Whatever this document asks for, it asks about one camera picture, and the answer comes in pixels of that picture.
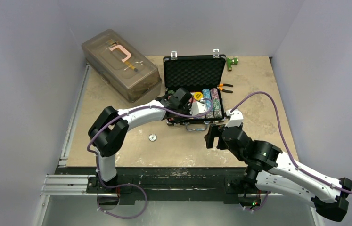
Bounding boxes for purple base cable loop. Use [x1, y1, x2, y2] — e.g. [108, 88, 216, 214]
[96, 183, 148, 220]

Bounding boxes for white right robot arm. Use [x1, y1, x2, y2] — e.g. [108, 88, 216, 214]
[205, 110, 352, 222]

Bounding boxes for purple green chip row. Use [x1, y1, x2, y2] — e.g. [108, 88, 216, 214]
[210, 88, 222, 119]

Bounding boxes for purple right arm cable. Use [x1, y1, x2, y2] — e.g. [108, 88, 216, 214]
[225, 91, 352, 199]

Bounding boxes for pink c-clamp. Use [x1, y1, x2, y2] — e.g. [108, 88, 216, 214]
[109, 44, 132, 63]

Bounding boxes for translucent brown plastic box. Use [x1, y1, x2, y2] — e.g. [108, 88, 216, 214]
[82, 29, 162, 105]

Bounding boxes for white dealer chip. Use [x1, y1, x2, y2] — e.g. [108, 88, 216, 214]
[148, 134, 157, 142]

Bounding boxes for light blue chip row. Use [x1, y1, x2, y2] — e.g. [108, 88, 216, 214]
[202, 89, 214, 119]

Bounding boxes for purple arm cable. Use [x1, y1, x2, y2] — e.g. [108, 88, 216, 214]
[87, 97, 214, 189]
[225, 91, 352, 199]

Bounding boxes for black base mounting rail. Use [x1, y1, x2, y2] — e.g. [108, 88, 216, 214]
[41, 167, 267, 206]

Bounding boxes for yellow big blind button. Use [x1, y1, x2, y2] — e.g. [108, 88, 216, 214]
[193, 92, 204, 101]

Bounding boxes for green toy tool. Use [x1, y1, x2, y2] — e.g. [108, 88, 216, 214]
[226, 57, 239, 72]

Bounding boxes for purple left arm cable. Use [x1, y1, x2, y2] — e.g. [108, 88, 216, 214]
[87, 97, 214, 189]

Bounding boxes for orange handled pliers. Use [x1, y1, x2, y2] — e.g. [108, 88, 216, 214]
[217, 83, 234, 94]

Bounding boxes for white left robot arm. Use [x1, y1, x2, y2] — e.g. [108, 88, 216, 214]
[87, 88, 213, 193]

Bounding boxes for black poker set case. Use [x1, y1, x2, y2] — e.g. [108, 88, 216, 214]
[163, 49, 226, 131]

